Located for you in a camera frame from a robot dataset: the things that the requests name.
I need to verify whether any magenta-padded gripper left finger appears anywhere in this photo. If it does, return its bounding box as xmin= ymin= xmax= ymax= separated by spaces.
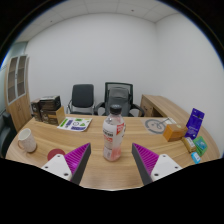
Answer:
xmin=41 ymin=142 xmax=92 ymax=186

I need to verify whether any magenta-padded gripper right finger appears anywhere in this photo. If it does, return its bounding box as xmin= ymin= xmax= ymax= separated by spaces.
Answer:
xmin=132 ymin=142 xmax=184 ymax=186

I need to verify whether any clear drink bottle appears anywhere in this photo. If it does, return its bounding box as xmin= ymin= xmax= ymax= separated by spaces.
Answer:
xmin=102 ymin=104 xmax=127 ymax=162

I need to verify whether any flat round red coaster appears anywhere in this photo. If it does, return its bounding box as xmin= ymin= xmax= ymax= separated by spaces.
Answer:
xmin=47 ymin=148 xmax=67 ymax=162

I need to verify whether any orange-brown box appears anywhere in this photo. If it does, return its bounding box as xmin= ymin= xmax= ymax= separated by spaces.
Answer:
xmin=162 ymin=123 xmax=189 ymax=143

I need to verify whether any small yellow box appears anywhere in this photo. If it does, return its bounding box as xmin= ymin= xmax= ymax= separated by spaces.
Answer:
xmin=181 ymin=136 xmax=197 ymax=154

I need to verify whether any small blue box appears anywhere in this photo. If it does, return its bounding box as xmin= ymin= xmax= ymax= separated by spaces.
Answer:
xmin=190 ymin=151 xmax=202 ymax=165

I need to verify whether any white sheet with coloured stickers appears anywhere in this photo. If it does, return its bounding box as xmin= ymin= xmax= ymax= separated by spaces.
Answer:
xmin=57 ymin=116 xmax=93 ymax=133

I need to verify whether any white mug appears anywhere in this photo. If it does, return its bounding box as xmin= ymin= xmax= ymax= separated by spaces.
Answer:
xmin=17 ymin=128 xmax=38 ymax=154

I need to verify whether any green box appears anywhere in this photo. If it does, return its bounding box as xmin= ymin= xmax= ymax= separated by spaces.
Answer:
xmin=193 ymin=135 xmax=208 ymax=157

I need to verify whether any brown carton with tan side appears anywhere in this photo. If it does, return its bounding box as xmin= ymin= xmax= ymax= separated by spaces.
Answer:
xmin=41 ymin=106 xmax=67 ymax=126

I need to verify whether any purple standing sign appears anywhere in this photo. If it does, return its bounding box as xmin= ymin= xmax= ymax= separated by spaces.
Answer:
xmin=185 ymin=107 xmax=206 ymax=140

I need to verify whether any tall dark brown carton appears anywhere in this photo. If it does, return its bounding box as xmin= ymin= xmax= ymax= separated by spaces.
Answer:
xmin=30 ymin=98 xmax=43 ymax=122

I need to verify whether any wooden side desk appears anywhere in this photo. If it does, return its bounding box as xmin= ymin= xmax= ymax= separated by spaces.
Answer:
xmin=139 ymin=94 xmax=189 ymax=118

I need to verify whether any flat dark brown carton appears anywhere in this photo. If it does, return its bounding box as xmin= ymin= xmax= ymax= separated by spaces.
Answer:
xmin=39 ymin=95 xmax=62 ymax=111

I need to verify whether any black armchair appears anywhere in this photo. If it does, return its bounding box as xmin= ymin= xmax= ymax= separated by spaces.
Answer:
xmin=0 ymin=111 xmax=18 ymax=158

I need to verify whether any black office chair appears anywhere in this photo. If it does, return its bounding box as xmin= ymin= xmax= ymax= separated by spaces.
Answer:
xmin=66 ymin=83 xmax=96 ymax=116

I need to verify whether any wooden cabinet with glass doors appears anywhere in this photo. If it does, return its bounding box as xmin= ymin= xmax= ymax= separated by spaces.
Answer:
xmin=4 ymin=54 xmax=33 ymax=133

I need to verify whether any mesh office chair, grey jacket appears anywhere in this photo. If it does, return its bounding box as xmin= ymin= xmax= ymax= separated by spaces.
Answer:
xmin=94 ymin=81 xmax=145 ymax=118

